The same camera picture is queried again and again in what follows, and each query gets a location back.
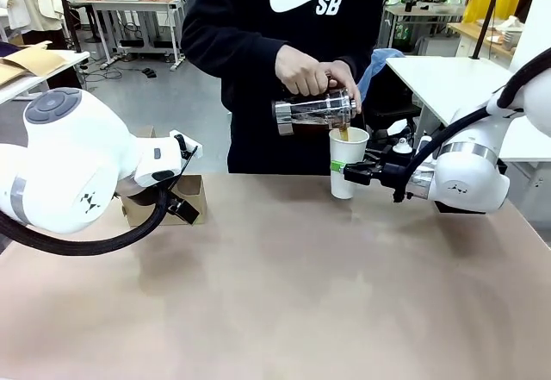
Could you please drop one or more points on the person's left forearm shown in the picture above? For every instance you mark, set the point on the person's left forearm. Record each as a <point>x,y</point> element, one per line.
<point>371,39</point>

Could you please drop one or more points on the white lab desk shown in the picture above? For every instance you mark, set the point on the white lab desk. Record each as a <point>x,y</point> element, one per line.
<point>129,7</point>

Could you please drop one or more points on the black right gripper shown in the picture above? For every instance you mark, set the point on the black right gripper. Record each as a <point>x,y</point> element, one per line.
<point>394,174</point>

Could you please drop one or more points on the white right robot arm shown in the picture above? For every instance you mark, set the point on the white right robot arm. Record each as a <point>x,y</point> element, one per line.
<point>469,173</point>

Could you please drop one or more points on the person's right forearm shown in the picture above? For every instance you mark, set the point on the person's right forearm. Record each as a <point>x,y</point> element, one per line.
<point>232,50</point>

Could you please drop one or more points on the black tripod pole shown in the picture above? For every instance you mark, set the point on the black tripod pole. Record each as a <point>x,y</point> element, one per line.
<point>486,18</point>
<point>69,14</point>

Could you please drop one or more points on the person's left hand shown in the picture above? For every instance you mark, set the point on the person's left hand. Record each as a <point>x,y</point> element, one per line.
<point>348,82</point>

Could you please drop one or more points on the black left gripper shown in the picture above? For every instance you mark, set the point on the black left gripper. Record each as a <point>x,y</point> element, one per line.
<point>185,212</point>

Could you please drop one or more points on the brown cardboard cup carrier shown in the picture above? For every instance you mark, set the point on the brown cardboard cup carrier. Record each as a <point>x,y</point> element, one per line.
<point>191,190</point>

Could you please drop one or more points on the blue cloth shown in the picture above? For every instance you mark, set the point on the blue cloth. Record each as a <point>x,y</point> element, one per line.
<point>379,63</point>

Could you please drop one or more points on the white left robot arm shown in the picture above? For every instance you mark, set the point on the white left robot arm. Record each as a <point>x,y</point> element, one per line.
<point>64,160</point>

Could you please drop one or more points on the person's right hand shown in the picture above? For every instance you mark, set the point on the person's right hand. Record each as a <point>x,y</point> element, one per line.
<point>301,72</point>

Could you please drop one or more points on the person in black hoodie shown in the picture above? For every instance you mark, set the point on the person in black hoodie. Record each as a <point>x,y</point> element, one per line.
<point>249,130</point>

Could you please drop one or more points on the glass coffee pitcher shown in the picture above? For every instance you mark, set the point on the glass coffee pitcher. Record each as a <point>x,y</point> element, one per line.
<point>310,115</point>

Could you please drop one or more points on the brown paper envelopes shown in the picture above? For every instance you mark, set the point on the brown paper envelopes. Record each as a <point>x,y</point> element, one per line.
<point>30,63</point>

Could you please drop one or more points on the wooden top table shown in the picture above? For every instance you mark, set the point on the wooden top table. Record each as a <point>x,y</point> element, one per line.
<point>473,33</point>

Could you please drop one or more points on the white paper cup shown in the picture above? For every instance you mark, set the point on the white paper cup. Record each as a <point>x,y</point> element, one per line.
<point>346,169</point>

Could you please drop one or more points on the large white table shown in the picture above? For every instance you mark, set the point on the large white table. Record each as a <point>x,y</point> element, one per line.
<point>447,78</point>

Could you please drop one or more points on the black office chair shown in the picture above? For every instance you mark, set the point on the black office chair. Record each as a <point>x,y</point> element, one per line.
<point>391,110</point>

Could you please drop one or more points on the white side table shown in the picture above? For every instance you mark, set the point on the white side table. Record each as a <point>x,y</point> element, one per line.
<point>64,63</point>

